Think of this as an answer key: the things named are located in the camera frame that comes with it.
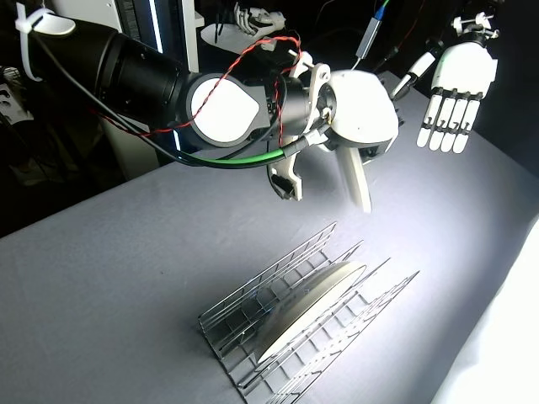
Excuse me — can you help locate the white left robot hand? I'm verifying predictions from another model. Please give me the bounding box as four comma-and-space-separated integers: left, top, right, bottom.
390, 39, 500, 154

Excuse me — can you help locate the grey cable adapter box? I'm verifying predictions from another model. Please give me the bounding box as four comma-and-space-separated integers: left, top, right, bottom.
355, 0, 391, 71

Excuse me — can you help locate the silver wire dish rack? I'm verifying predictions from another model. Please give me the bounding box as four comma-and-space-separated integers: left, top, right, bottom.
196, 221, 421, 401

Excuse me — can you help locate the white plate with dark rim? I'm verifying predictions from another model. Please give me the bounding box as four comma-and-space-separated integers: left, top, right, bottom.
254, 260, 367, 367
335, 142, 374, 215

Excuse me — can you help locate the white stand base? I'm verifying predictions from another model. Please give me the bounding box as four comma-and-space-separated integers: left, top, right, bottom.
200, 23, 270, 55

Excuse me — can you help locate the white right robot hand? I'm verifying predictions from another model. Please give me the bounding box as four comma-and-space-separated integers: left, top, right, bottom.
323, 69, 406, 166

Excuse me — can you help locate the white skeletal hand model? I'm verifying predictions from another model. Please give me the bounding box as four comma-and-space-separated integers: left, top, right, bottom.
232, 1, 288, 37

